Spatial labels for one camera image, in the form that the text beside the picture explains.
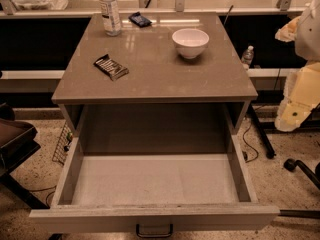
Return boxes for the black floor cable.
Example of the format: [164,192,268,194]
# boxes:
[241,117,260,164]

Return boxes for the wire mesh basket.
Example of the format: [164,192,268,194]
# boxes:
[52,124,73,165]

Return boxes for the dark blue snack packet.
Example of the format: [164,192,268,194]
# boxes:
[128,12,152,28]

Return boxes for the black table leg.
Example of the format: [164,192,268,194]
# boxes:
[248,105,276,159]

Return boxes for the black drawer handle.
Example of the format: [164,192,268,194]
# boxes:
[135,224,174,239]

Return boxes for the rxbar chocolate bar wrapper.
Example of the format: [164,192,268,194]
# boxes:
[94,54,129,81]

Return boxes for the black office chair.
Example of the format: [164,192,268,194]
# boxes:
[0,103,49,209]

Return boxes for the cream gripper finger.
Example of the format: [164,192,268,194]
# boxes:
[274,62,320,132]
[275,16,300,42]

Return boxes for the grey cabinet with top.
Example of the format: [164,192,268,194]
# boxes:
[52,13,257,155]

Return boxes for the clear plastic water bottle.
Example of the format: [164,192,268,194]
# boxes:
[99,0,121,36]

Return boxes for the black chair base caster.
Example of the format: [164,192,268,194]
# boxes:
[283,158,320,190]

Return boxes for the small background water bottle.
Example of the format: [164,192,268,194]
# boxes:
[241,45,254,70]

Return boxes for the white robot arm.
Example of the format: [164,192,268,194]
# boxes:
[275,0,320,132]

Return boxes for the white ceramic bowl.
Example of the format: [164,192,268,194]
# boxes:
[172,28,210,59]

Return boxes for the open grey top drawer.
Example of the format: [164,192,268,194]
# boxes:
[30,135,279,233]

